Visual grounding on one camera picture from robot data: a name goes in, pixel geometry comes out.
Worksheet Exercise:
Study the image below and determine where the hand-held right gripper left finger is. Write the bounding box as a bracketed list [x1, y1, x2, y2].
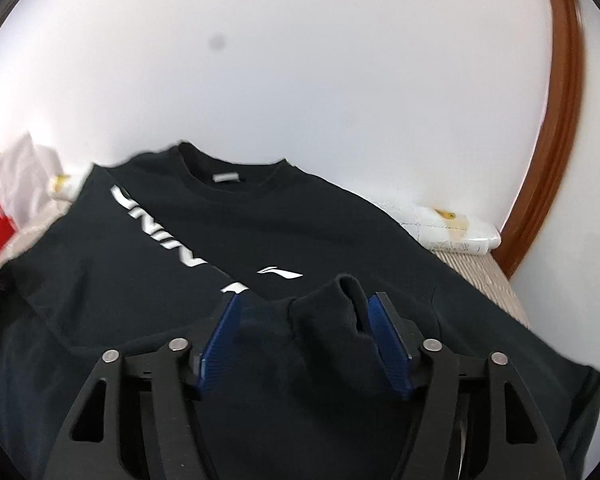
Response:
[42, 292, 243, 480]

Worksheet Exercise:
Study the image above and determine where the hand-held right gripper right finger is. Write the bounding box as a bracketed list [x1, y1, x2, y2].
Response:
[365, 291, 568, 480]

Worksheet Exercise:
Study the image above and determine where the black sweater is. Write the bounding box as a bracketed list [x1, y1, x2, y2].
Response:
[0, 141, 600, 480]

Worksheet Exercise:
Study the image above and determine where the white plastic bag orange print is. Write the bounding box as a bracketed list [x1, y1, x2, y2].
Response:
[0, 132, 63, 231]

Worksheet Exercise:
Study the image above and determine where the brown wooden door frame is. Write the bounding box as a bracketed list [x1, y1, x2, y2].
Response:
[492, 0, 588, 276]

